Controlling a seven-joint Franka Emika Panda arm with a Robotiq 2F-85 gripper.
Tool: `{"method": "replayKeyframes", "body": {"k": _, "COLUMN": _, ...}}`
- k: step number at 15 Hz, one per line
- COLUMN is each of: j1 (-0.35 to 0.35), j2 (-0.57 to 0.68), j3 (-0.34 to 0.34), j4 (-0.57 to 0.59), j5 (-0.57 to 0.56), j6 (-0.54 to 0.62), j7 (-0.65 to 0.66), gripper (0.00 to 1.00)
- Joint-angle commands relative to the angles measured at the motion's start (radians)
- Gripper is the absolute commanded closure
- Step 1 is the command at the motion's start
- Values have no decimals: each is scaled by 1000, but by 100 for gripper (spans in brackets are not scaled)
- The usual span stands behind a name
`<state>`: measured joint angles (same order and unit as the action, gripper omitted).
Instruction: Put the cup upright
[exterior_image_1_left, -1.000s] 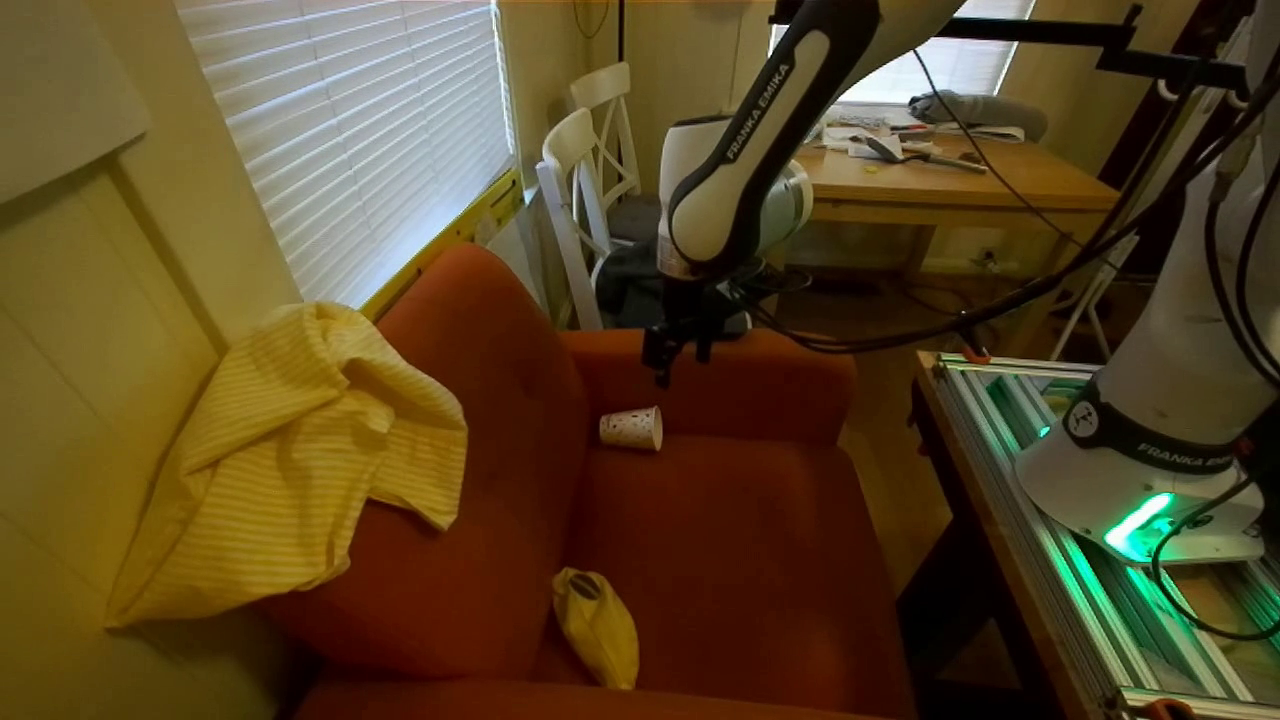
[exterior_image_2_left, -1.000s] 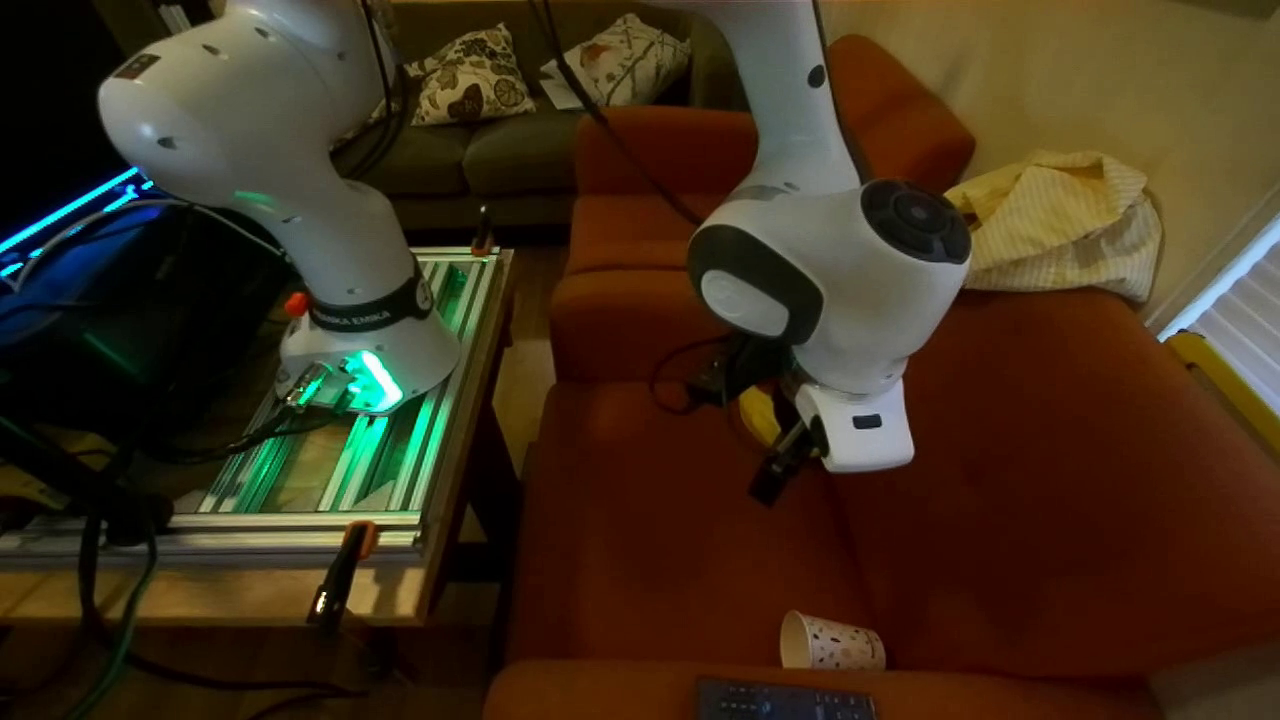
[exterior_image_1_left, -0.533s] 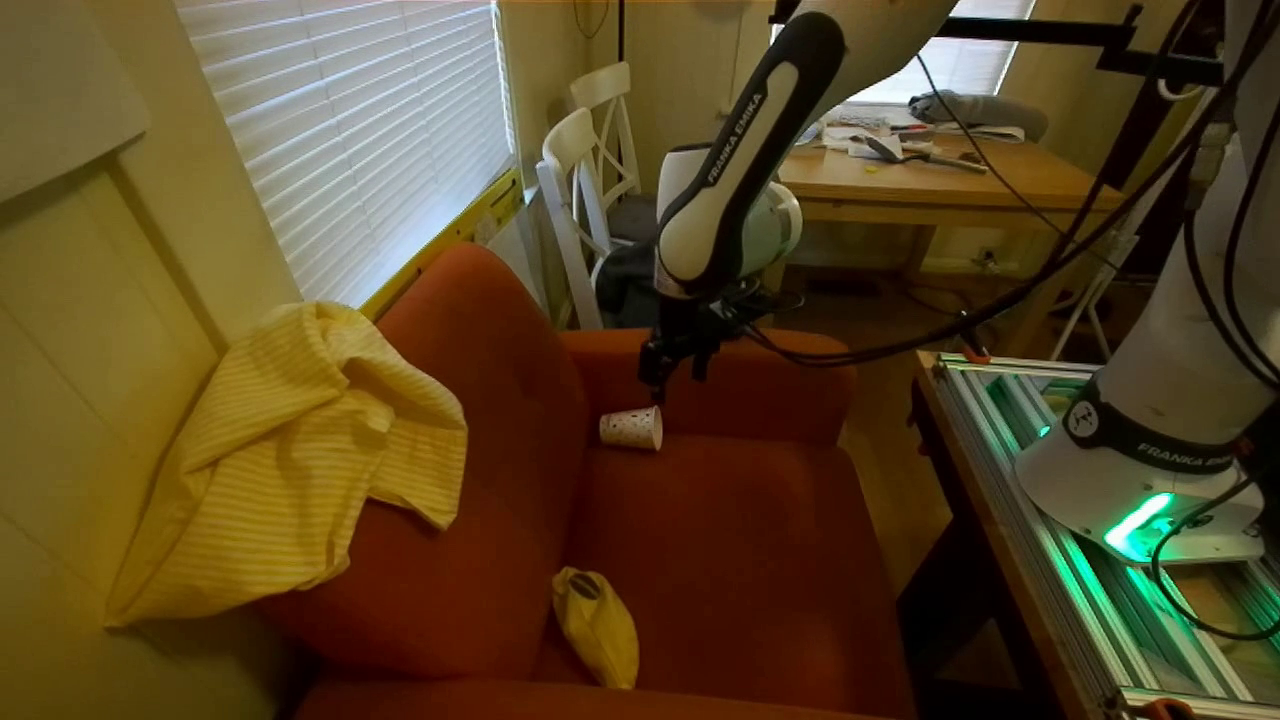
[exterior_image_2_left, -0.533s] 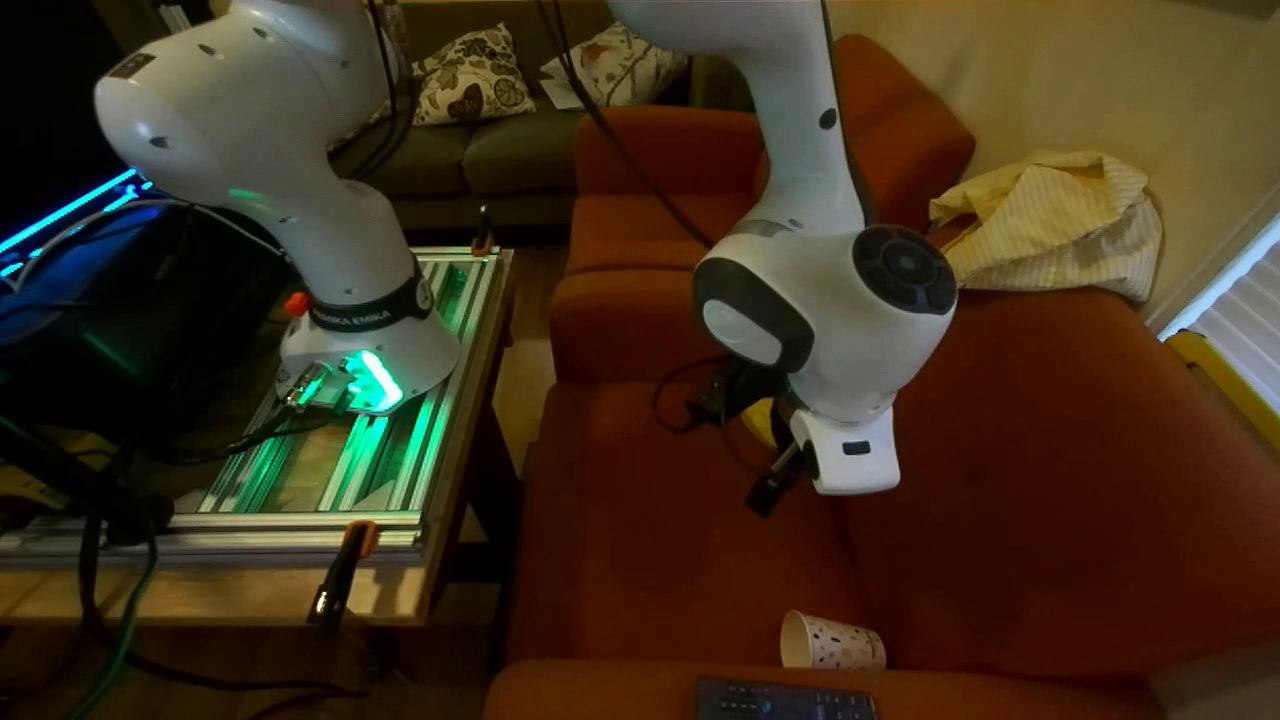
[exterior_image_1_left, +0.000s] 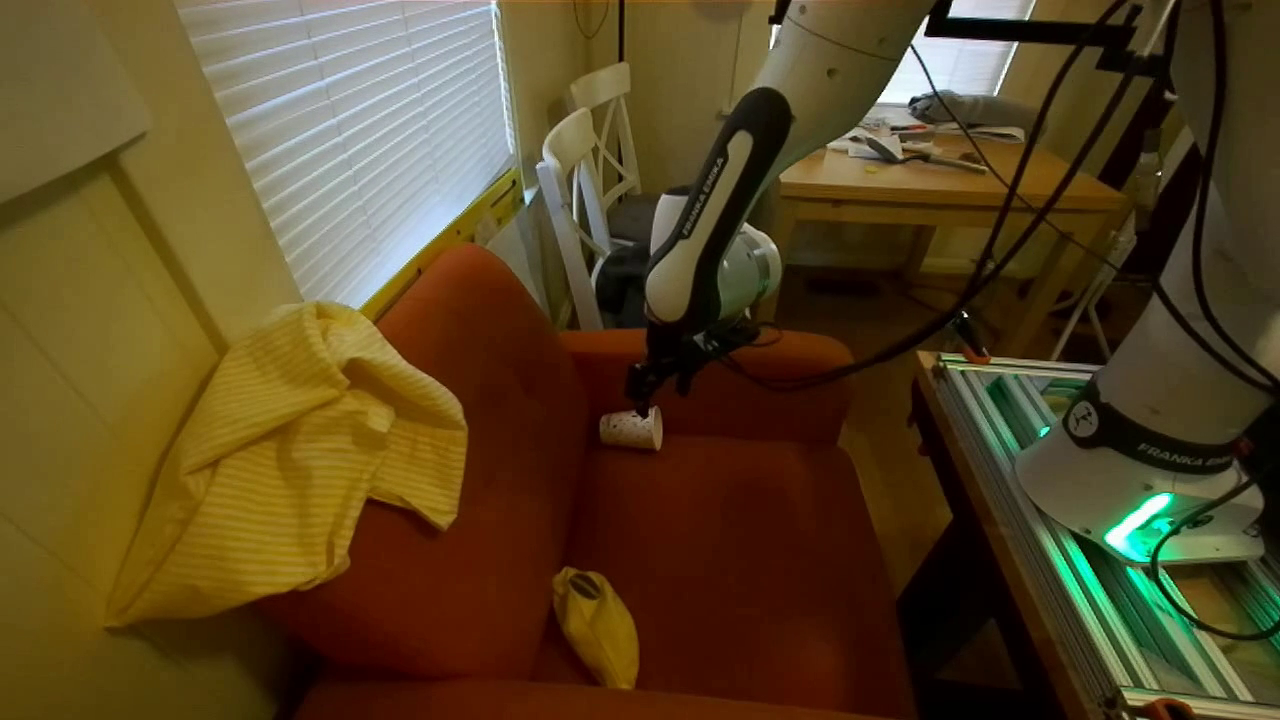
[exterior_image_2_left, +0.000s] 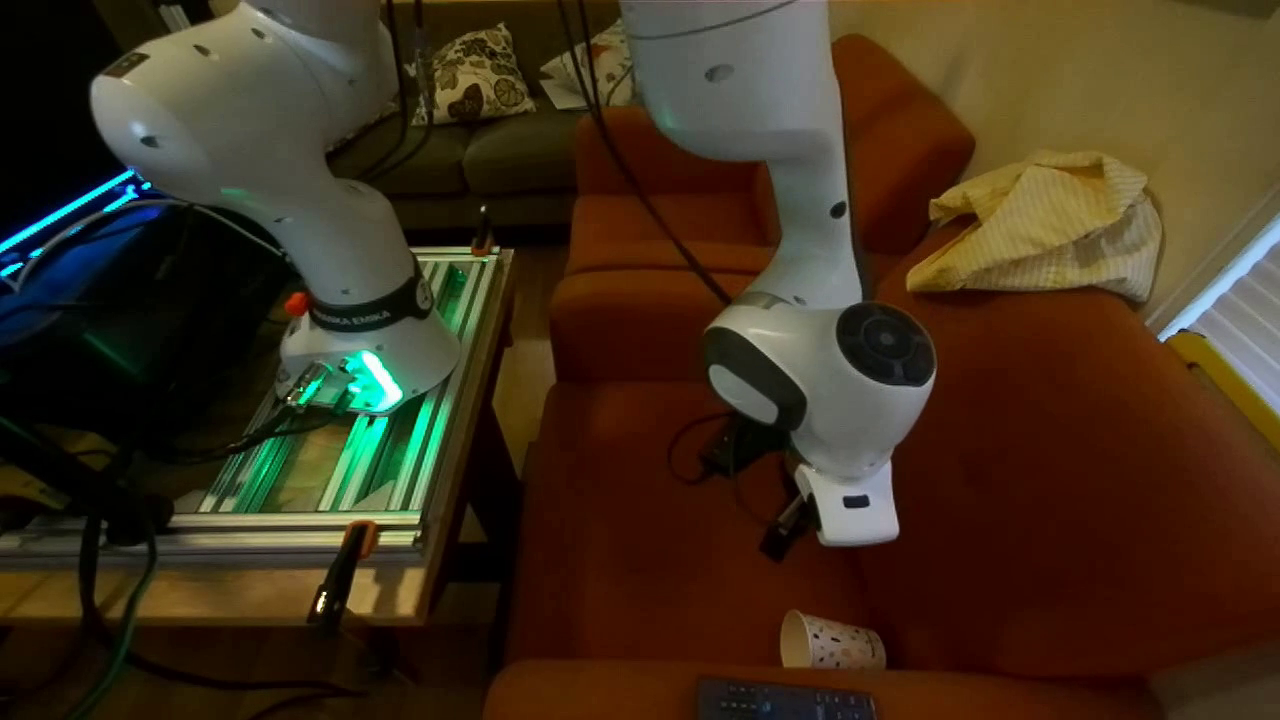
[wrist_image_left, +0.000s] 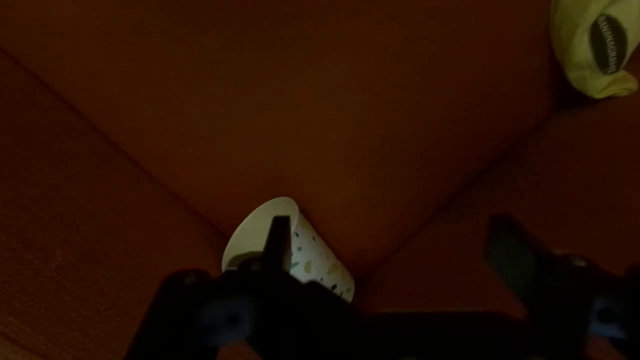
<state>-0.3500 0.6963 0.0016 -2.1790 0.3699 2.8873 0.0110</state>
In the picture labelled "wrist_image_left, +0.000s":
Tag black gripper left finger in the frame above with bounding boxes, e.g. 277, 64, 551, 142
124, 211, 366, 360

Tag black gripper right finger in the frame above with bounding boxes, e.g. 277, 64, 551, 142
483, 211, 640, 360

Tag white speckled paper cup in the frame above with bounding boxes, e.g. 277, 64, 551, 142
220, 194, 358, 304

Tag orange upholstered armchair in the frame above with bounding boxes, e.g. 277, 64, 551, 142
0, 0, 640, 360

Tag yellow pouch with dark label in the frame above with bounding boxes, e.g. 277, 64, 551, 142
549, 0, 640, 101

